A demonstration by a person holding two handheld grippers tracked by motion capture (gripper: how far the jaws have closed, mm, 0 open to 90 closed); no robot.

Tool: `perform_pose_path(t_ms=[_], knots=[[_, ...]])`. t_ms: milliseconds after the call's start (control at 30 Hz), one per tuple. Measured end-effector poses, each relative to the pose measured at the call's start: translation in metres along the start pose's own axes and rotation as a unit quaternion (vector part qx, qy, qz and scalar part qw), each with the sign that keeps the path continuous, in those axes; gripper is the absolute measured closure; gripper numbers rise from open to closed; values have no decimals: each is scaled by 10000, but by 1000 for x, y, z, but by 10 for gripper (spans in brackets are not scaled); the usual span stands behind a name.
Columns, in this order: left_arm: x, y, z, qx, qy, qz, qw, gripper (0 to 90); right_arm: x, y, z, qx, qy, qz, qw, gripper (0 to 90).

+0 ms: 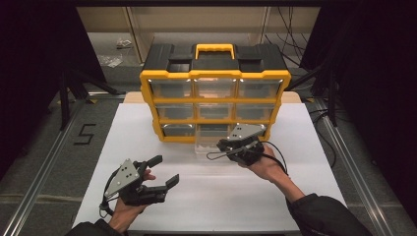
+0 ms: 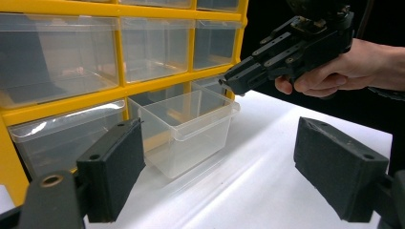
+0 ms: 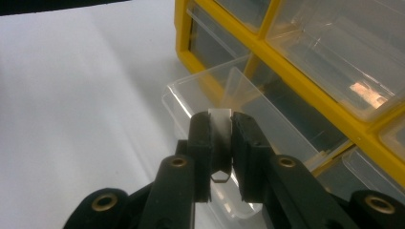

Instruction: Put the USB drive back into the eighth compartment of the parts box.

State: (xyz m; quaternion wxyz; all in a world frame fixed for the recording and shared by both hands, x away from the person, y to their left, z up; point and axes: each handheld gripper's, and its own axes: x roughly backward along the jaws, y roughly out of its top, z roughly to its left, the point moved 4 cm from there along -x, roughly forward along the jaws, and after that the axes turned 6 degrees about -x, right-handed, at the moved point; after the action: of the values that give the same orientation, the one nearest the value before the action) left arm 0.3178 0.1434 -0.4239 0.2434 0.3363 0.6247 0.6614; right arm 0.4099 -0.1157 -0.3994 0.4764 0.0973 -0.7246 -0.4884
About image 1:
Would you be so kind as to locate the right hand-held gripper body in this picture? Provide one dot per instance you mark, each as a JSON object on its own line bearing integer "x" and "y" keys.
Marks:
{"x": 244, "y": 132}

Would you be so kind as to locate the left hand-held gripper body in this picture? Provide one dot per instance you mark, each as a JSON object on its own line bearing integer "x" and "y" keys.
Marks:
{"x": 124, "y": 177}

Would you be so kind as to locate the small clear plastic drawer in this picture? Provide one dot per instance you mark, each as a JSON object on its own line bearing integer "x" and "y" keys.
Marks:
{"x": 208, "y": 139}

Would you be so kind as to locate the yellow and black organizer cabinet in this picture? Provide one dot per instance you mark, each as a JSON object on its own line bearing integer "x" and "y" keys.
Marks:
{"x": 157, "y": 57}

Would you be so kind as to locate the person's left hand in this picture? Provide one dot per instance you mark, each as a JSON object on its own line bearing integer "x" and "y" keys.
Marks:
{"x": 124, "y": 214}

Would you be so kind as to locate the person's right hand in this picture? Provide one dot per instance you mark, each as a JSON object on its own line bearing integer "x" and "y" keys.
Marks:
{"x": 267, "y": 167}

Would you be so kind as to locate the white board mat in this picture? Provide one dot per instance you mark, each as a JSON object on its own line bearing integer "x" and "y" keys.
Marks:
{"x": 203, "y": 203}

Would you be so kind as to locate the grid of clear drawers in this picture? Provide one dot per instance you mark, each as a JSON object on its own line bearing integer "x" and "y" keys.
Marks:
{"x": 170, "y": 88}

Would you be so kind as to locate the black metal stand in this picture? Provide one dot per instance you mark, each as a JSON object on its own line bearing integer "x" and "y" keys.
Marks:
{"x": 64, "y": 98}
{"x": 332, "y": 98}

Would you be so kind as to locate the large crumpled plastic bag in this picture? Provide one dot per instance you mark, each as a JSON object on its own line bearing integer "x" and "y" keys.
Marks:
{"x": 111, "y": 61}

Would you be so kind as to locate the small crumpled plastic bag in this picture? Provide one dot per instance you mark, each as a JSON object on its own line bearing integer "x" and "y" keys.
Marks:
{"x": 124, "y": 43}

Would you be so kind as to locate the beige cabinet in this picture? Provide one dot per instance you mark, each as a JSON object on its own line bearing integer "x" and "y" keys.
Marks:
{"x": 196, "y": 19}

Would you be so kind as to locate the dark curtain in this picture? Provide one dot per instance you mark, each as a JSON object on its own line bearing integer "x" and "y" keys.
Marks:
{"x": 377, "y": 82}
{"x": 32, "y": 65}

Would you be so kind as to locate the aluminium floor rail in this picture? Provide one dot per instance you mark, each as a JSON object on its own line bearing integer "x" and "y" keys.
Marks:
{"x": 39, "y": 183}
{"x": 354, "y": 170}

